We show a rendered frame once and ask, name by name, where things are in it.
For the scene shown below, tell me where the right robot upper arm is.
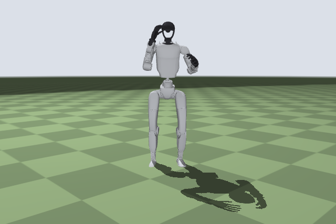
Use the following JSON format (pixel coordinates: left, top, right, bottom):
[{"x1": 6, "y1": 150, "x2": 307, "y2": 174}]
[{"x1": 143, "y1": 45, "x2": 157, "y2": 71}]

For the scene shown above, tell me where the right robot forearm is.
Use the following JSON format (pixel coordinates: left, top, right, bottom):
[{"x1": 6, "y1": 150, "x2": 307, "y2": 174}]
[{"x1": 143, "y1": 42, "x2": 155, "y2": 68}]

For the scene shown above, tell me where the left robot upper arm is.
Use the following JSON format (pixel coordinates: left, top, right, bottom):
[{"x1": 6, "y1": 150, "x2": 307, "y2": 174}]
[{"x1": 179, "y1": 45, "x2": 193, "y2": 74}]

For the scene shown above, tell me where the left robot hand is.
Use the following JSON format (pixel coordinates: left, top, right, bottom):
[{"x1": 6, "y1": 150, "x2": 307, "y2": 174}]
[{"x1": 186, "y1": 54, "x2": 198, "y2": 68}]

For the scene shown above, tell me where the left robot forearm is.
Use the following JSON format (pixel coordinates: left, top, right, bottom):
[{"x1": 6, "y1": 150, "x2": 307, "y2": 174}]
[{"x1": 190, "y1": 63, "x2": 199, "y2": 73}]

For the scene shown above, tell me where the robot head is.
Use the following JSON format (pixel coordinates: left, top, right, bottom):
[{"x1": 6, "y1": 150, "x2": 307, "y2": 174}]
[{"x1": 162, "y1": 22, "x2": 175, "y2": 45}]

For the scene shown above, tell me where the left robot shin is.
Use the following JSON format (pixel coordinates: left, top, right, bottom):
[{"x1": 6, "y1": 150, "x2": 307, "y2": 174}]
[{"x1": 177, "y1": 132, "x2": 186, "y2": 160}]

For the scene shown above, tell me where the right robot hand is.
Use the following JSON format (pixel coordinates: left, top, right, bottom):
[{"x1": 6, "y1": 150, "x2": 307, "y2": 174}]
[{"x1": 148, "y1": 25, "x2": 164, "y2": 46}]

